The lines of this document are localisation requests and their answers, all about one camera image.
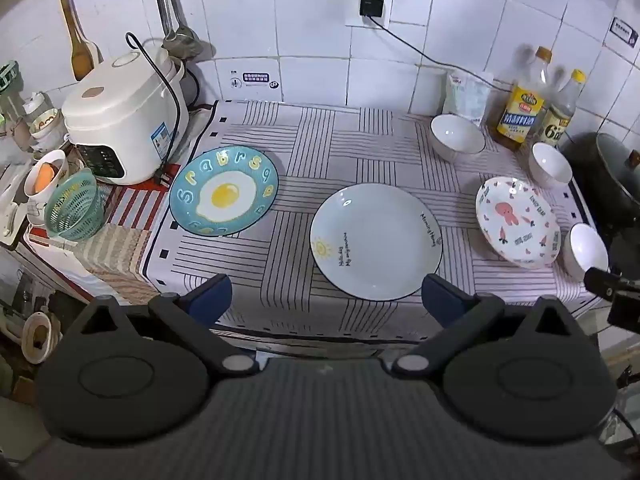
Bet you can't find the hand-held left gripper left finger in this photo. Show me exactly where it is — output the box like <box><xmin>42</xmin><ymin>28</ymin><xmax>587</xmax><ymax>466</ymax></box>
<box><xmin>62</xmin><ymin>274</ymin><xmax>261</xmax><ymax>377</ymax></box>

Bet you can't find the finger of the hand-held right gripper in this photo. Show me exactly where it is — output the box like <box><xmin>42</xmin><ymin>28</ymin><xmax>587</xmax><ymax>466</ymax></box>
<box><xmin>584</xmin><ymin>267</ymin><xmax>640</xmax><ymax>328</ymax></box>

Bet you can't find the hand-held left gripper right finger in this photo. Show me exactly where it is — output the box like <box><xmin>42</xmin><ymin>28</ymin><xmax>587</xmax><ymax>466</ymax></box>
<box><xmin>390</xmin><ymin>274</ymin><xmax>582</xmax><ymax>377</ymax></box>

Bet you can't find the white bowl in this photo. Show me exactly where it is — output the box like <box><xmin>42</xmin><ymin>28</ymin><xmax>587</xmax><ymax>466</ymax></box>
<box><xmin>430</xmin><ymin>114</ymin><xmax>487</xmax><ymax>162</ymax></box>
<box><xmin>529</xmin><ymin>141</ymin><xmax>573</xmax><ymax>190</ymax></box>
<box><xmin>562</xmin><ymin>222</ymin><xmax>610</xmax><ymax>282</ymax></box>

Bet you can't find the white plate with sun print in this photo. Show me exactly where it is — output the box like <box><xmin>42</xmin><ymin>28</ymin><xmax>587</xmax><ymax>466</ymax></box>
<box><xmin>309</xmin><ymin>183</ymin><xmax>444</xmax><ymax>302</ymax></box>

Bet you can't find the pink patterned plate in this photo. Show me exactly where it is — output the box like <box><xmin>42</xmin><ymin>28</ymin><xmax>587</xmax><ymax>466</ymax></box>
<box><xmin>475</xmin><ymin>176</ymin><xmax>562</xmax><ymax>269</ymax></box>

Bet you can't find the blue fried egg plate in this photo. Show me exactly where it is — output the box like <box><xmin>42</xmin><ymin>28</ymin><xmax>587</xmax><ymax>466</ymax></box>
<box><xmin>169</xmin><ymin>146</ymin><xmax>280</xmax><ymax>237</ymax></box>

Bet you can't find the pot lid with wooden knob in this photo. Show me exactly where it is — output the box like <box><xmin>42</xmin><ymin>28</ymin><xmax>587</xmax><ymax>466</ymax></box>
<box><xmin>595</xmin><ymin>132</ymin><xmax>640</xmax><ymax>208</ymax></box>

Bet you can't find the black wok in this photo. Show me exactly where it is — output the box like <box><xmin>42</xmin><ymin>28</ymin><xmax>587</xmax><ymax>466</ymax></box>
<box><xmin>557</xmin><ymin>132</ymin><xmax>640</xmax><ymax>261</ymax></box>

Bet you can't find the red striped cloth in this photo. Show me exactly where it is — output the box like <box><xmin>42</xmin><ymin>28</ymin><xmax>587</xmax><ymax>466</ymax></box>
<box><xmin>22</xmin><ymin>162</ymin><xmax>182</xmax><ymax>306</ymax></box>

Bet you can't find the green plastic colander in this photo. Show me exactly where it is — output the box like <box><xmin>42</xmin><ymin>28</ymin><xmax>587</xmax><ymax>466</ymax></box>
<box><xmin>44</xmin><ymin>167</ymin><xmax>106</xmax><ymax>241</ymax></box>

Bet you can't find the small yellow cap bottle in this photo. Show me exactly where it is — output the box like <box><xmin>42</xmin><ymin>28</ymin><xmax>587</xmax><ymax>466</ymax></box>
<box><xmin>532</xmin><ymin>69</ymin><xmax>587</xmax><ymax>148</ymax></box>

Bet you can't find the striped tablecloth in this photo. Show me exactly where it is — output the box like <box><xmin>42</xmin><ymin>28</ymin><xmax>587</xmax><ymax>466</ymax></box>
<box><xmin>145</xmin><ymin>100</ymin><xmax>606</xmax><ymax>346</ymax></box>

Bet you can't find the white round container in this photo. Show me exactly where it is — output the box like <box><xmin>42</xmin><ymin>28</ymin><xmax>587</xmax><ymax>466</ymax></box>
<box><xmin>21</xmin><ymin>310</ymin><xmax>56</xmax><ymax>365</ymax></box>

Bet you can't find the large yellow label oil bottle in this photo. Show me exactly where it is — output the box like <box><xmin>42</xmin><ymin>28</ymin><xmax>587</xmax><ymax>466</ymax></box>
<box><xmin>496</xmin><ymin>46</ymin><xmax>553</xmax><ymax>151</ymax></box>

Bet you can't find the white cup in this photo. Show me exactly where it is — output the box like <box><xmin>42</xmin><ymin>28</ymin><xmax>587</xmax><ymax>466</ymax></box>
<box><xmin>24</xmin><ymin>149</ymin><xmax>68</xmax><ymax>226</ymax></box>

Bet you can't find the white rice cooker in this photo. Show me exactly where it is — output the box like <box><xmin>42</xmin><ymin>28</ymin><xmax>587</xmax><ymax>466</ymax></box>
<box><xmin>61</xmin><ymin>50</ymin><xmax>191</xmax><ymax>186</ymax></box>

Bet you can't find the clear plastic bag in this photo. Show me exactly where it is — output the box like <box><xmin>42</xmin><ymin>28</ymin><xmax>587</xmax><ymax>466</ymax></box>
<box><xmin>442</xmin><ymin>70</ymin><xmax>493</xmax><ymax>126</ymax></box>

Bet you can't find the small patterned bowl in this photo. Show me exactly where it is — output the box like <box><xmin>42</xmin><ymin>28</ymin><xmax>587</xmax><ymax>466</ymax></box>
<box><xmin>27</xmin><ymin>107</ymin><xmax>66</xmax><ymax>152</ymax></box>

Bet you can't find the metal ladle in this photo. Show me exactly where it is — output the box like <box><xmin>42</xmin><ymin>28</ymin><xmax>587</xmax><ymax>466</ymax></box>
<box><xmin>150</xmin><ymin>0</ymin><xmax>206</xmax><ymax>58</ymax></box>

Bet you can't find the wooden spatula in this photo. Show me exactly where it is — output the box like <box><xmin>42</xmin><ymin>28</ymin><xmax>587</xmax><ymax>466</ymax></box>
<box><xmin>54</xmin><ymin>0</ymin><xmax>101</xmax><ymax>81</ymax></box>

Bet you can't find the black rice cooker cable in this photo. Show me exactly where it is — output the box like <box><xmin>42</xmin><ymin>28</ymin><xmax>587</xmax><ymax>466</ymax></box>
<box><xmin>125</xmin><ymin>32</ymin><xmax>183</xmax><ymax>191</ymax></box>

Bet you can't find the blue wall sticker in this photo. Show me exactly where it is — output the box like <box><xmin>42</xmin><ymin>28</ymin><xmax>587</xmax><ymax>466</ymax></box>
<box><xmin>230</xmin><ymin>71</ymin><xmax>281</xmax><ymax>92</ymax></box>

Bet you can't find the adapter power cable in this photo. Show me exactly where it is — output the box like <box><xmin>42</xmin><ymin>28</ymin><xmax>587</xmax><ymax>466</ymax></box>
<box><xmin>367</xmin><ymin>14</ymin><xmax>506</xmax><ymax>92</ymax></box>

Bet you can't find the black wall sticker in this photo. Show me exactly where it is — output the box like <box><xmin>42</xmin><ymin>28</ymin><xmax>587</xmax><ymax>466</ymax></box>
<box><xmin>611</xmin><ymin>16</ymin><xmax>640</xmax><ymax>48</ymax></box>

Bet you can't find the white wall socket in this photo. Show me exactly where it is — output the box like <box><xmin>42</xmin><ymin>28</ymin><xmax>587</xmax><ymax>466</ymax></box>
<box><xmin>345</xmin><ymin>0</ymin><xmax>393</xmax><ymax>28</ymax></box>

